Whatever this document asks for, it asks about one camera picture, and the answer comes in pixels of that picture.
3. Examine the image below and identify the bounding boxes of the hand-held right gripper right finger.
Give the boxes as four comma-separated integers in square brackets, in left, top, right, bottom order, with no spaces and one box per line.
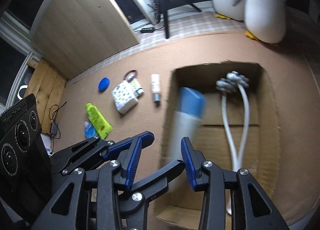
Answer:
[180,137,288,230]

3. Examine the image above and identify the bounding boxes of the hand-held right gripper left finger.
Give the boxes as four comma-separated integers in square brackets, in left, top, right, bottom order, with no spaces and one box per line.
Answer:
[37,136,142,230]

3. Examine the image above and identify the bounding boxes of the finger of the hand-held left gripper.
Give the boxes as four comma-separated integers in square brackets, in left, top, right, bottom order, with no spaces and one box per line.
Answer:
[50,131,154,175]
[116,159,185,222]

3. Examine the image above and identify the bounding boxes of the white bottle with blue cap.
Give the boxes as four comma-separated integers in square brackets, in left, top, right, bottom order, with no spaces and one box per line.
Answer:
[167,87,207,188]

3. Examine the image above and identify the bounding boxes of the white patterned tube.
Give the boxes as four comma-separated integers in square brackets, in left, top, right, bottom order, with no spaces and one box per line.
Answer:
[130,78,145,98]

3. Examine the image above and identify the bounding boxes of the blue round disc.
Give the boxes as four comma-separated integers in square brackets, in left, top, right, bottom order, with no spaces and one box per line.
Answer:
[98,77,110,93]

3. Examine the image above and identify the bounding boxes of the cardboard box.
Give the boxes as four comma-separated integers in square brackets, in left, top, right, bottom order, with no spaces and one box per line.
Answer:
[154,61,282,229]

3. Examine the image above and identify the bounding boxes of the white power strip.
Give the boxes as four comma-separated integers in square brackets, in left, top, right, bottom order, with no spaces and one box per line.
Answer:
[40,132,54,156]

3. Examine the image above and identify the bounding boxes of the small blue bottle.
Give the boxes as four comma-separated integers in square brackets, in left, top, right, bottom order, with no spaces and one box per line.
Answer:
[83,121,99,139]

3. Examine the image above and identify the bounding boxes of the yellow-green tube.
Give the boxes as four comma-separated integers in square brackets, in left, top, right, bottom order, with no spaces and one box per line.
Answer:
[85,103,113,140]

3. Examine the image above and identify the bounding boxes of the patterned white tissue pack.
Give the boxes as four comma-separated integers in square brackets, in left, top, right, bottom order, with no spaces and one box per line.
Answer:
[111,81,139,114]

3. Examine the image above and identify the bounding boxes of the wooden plank panel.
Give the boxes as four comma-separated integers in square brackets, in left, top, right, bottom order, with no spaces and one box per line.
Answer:
[25,57,69,150]

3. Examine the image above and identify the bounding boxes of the pale pink tube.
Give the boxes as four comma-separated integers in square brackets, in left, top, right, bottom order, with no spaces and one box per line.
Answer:
[150,73,162,104]

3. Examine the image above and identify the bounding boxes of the white roller massager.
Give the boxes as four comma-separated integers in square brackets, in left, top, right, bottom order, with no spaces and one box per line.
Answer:
[215,71,251,217]

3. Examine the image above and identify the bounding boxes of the tan blanket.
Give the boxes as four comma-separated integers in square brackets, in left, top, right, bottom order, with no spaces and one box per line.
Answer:
[54,31,318,230]

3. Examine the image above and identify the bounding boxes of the black power strip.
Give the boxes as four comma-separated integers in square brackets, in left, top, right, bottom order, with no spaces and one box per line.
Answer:
[134,27,165,34]

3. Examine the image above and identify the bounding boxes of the light wooden cabinet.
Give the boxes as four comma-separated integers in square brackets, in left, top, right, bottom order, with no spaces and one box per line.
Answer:
[30,0,140,80]

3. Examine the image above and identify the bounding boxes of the plaid bed sheet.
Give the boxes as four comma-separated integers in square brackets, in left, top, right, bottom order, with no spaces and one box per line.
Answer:
[67,12,248,83]

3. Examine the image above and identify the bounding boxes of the black stand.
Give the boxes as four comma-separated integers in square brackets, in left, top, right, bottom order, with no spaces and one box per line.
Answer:
[150,0,203,39]

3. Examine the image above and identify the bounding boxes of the black charger with cable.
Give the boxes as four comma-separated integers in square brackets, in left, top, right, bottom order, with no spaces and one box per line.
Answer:
[49,103,67,139]

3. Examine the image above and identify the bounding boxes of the dark red hair tie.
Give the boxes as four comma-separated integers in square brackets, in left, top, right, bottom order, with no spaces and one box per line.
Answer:
[124,69,138,81]

